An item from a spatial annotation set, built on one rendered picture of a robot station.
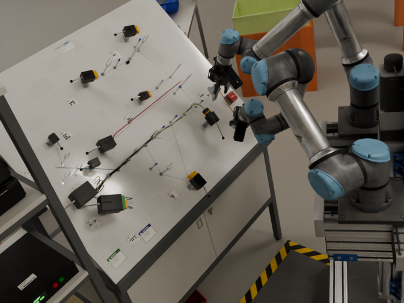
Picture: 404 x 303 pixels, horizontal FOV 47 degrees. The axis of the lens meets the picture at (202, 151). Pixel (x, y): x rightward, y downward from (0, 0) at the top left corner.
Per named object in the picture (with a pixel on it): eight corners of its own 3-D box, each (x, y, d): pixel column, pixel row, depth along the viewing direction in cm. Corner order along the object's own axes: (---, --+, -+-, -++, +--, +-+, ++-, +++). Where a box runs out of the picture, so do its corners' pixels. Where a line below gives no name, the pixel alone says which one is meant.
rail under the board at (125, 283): (272, 142, 263) (270, 132, 260) (122, 295, 199) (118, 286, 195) (264, 139, 267) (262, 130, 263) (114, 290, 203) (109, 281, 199)
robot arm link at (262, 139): (285, 134, 196) (274, 110, 197) (262, 144, 193) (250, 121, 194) (279, 137, 203) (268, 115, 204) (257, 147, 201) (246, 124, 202)
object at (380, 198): (392, 183, 167) (392, 161, 161) (396, 213, 156) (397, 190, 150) (348, 183, 172) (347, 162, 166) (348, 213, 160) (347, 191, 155)
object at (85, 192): (47, 214, 193) (53, 205, 181) (80, 189, 203) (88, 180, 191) (58, 226, 193) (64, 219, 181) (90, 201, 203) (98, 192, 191)
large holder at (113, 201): (72, 204, 199) (79, 196, 187) (112, 202, 207) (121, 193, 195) (73, 220, 197) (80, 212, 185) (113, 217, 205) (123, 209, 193)
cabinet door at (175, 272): (217, 258, 256) (201, 206, 234) (149, 336, 227) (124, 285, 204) (214, 257, 258) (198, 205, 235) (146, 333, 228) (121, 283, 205)
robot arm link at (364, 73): (351, 108, 192) (350, 79, 184) (347, 91, 203) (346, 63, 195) (382, 104, 190) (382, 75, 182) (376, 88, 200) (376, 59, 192)
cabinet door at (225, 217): (272, 196, 286) (263, 145, 263) (218, 258, 256) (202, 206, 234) (268, 195, 288) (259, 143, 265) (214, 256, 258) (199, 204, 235)
